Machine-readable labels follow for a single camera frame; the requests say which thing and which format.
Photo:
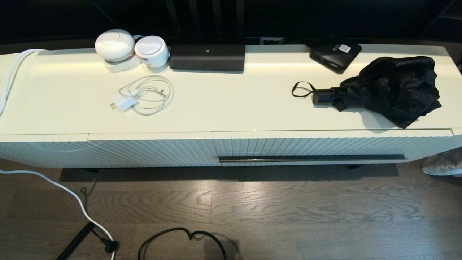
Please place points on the white fluted front drawer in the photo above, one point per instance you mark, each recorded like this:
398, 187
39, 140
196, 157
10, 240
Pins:
288, 146

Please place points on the black set-top box with sticker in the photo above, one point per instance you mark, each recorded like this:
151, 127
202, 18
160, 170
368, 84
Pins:
332, 57

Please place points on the large white round device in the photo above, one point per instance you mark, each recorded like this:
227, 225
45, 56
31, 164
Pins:
114, 45

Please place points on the white fluted cabinet front panel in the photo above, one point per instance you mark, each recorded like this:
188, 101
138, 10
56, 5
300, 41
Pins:
43, 150
151, 150

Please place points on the black router box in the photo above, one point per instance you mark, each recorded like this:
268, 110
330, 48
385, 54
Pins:
207, 57

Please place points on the black umbrella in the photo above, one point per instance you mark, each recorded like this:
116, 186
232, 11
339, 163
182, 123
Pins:
393, 86

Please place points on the small white round device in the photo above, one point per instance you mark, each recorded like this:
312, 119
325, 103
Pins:
151, 50

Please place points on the black router antenna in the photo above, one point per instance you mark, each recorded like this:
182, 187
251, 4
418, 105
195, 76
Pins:
240, 16
174, 16
194, 16
217, 16

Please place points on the white long cabinet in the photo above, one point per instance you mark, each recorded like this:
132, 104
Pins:
252, 108

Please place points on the white charger plug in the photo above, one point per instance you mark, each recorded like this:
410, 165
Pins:
124, 102

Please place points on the white flat device base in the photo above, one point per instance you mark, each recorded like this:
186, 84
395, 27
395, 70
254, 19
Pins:
121, 66

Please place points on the grey slipper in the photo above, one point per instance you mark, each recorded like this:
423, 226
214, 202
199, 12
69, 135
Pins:
444, 164

